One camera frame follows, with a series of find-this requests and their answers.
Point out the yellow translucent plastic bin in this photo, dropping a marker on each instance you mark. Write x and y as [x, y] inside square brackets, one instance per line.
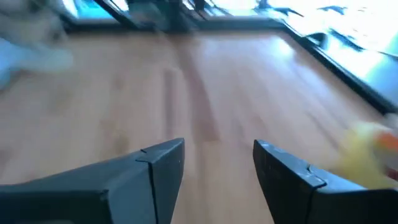
[357, 155]

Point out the white cylindrical lamp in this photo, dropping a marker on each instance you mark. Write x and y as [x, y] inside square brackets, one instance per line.
[34, 46]

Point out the black aluminium table frame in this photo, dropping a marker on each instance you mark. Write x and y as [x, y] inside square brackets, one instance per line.
[236, 23]

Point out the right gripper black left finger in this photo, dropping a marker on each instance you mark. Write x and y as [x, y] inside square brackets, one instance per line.
[93, 193]

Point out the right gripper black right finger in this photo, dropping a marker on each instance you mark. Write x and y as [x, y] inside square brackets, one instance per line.
[311, 199]

